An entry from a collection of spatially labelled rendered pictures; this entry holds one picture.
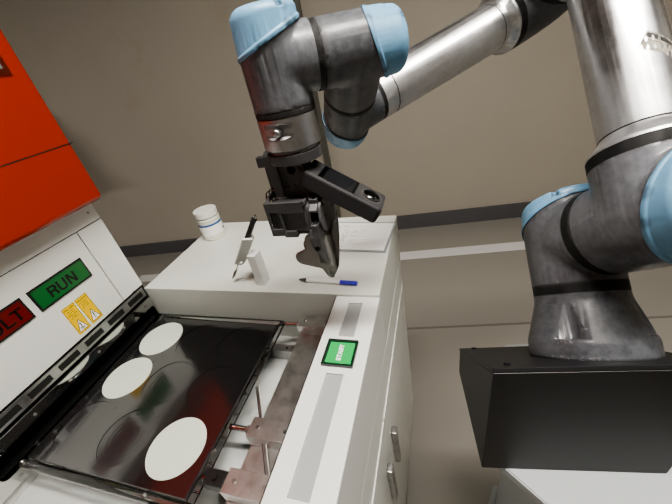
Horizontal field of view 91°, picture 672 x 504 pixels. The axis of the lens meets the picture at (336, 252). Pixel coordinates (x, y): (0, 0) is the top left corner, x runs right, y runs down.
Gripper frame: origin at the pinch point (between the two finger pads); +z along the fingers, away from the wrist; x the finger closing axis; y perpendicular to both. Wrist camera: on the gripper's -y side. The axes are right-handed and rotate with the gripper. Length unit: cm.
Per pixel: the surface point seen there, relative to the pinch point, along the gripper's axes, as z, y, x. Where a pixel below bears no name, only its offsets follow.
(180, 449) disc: 20.7, 24.9, 22.2
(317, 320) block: 19.8, 9.9, -7.5
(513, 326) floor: 110, -53, -98
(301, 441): 14.6, 2.4, 20.3
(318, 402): 15.0, 1.9, 14.1
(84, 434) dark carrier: 21, 46, 23
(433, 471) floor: 110, -13, -21
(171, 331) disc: 21, 46, -2
